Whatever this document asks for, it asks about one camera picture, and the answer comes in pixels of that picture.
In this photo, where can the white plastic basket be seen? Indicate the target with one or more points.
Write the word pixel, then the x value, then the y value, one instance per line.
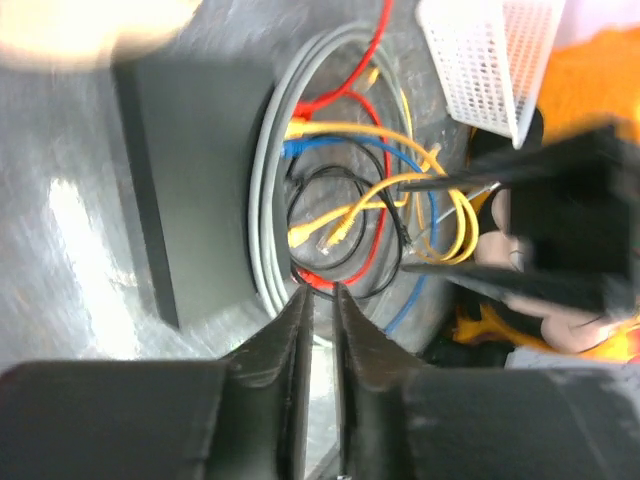
pixel 491 57

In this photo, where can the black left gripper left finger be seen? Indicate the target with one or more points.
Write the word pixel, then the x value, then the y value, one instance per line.
pixel 243 416

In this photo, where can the peach bucket hat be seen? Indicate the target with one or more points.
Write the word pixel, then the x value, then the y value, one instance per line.
pixel 46 35

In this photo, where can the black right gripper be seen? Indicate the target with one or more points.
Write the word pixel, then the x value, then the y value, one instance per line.
pixel 571 204

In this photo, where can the orange cartoon pillow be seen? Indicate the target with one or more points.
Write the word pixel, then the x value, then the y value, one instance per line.
pixel 585 86

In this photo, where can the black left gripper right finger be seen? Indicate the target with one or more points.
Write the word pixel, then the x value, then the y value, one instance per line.
pixel 400 418

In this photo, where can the black network switch box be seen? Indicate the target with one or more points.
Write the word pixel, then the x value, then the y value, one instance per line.
pixel 190 128

